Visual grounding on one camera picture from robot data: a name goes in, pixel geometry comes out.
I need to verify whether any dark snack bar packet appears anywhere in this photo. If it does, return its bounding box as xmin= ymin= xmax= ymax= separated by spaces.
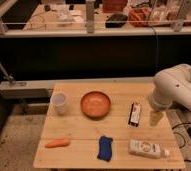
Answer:
xmin=128 ymin=102 xmax=141 ymax=127

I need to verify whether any orange container on bench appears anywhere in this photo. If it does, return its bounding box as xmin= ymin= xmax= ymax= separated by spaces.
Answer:
xmin=129 ymin=8 xmax=149 ymax=27

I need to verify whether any orange ceramic bowl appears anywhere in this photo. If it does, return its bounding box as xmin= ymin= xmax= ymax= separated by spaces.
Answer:
xmin=80 ymin=91 xmax=111 ymax=118

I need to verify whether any blue cloth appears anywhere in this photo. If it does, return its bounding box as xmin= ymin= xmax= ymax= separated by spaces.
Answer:
xmin=97 ymin=136 xmax=113 ymax=162

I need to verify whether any black hanging cable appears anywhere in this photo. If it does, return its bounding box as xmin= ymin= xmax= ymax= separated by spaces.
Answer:
xmin=148 ymin=24 xmax=160 ymax=78

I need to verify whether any metal diagonal pole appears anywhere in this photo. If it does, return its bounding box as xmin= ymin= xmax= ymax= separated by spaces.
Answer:
xmin=0 ymin=62 xmax=15 ymax=85

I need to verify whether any orange carrot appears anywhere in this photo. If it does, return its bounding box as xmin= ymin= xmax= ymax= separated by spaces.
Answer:
xmin=45 ymin=138 xmax=70 ymax=148

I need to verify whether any white plastic cup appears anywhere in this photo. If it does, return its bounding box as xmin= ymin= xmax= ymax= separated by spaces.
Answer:
xmin=50 ymin=92 xmax=68 ymax=115

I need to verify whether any grey metal shelf beam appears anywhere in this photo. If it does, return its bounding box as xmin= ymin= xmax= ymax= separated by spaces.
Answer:
xmin=0 ymin=77 xmax=153 ymax=99

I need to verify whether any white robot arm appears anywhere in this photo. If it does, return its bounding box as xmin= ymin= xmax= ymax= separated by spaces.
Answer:
xmin=148 ymin=64 xmax=191 ymax=112

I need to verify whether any black bag on bench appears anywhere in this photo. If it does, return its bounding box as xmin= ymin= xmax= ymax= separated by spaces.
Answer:
xmin=105 ymin=13 xmax=128 ymax=28

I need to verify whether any white vertical post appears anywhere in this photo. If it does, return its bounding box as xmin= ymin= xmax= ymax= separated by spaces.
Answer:
xmin=86 ymin=0 xmax=95 ymax=33

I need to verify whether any white plastic bottle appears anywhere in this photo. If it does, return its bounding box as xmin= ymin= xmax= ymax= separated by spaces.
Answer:
xmin=129 ymin=139 xmax=170 ymax=159

